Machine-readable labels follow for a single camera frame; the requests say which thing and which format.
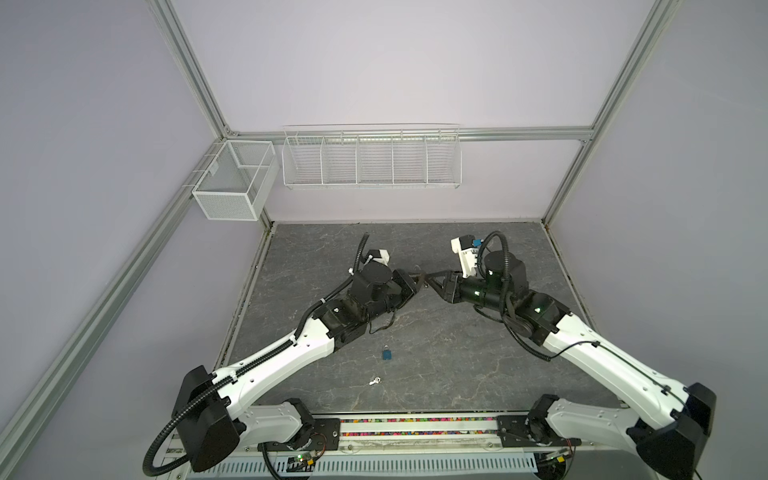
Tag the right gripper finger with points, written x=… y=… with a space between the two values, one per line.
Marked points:
x=440 y=275
x=438 y=288

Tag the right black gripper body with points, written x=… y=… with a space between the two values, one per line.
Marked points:
x=455 y=288

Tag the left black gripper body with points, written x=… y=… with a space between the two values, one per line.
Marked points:
x=407 y=290

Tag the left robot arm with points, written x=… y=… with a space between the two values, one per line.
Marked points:
x=330 y=323

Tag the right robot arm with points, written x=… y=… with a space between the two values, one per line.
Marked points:
x=549 y=330

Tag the white mesh box basket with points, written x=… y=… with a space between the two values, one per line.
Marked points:
x=237 y=181

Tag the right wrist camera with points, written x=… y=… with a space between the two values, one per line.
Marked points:
x=466 y=247

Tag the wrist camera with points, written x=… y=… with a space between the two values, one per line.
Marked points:
x=378 y=255
x=466 y=247

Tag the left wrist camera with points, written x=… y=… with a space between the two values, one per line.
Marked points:
x=378 y=255

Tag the white wire shelf basket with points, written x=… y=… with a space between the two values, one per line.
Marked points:
x=372 y=156

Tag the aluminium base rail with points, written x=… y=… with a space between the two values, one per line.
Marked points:
x=420 y=433

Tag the white vented cable duct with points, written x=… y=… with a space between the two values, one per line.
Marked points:
x=410 y=465

